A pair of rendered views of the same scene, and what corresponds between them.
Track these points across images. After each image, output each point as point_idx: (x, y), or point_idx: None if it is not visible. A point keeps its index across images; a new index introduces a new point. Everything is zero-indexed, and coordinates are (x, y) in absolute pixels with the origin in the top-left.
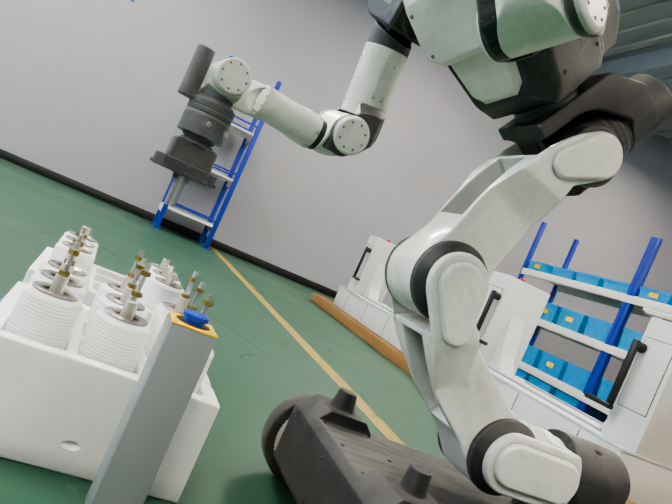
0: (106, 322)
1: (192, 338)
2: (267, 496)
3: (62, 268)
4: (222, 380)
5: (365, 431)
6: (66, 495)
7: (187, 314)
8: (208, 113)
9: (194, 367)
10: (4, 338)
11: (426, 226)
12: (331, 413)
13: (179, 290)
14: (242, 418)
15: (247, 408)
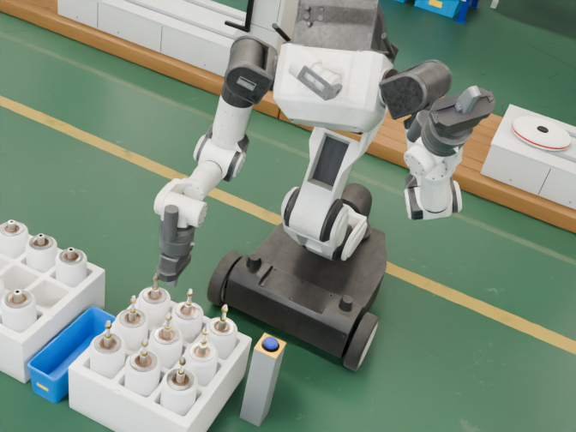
0: (208, 366)
1: (280, 353)
2: (238, 323)
3: (145, 359)
4: (75, 243)
5: (272, 267)
6: (235, 423)
7: (273, 347)
8: (190, 239)
9: (281, 357)
10: (195, 418)
11: (303, 193)
12: (261, 278)
13: (85, 256)
14: (142, 272)
15: (125, 256)
